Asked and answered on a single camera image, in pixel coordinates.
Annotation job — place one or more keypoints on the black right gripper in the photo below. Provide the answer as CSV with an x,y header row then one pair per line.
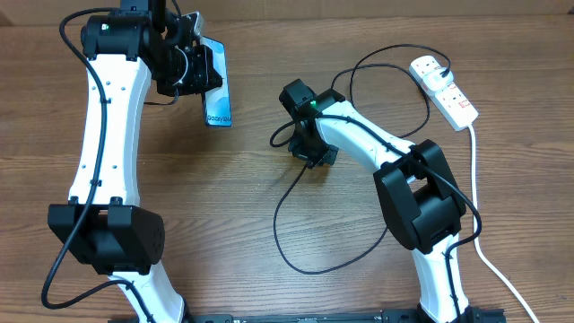
x,y
298,148

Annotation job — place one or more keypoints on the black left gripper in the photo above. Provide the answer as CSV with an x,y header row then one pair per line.
x,y
197,85

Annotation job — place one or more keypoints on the blue Galaxy smartphone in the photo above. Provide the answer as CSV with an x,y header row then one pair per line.
x,y
217,108

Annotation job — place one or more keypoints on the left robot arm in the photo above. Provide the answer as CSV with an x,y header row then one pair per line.
x,y
127,50

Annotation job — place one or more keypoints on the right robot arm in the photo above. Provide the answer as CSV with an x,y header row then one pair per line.
x,y
420,200

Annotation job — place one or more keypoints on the white charger plug adapter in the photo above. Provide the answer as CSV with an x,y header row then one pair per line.
x,y
438,79

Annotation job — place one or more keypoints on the white power strip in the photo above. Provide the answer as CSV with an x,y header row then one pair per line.
x,y
451,102

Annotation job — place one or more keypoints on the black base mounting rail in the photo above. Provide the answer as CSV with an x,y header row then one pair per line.
x,y
471,315

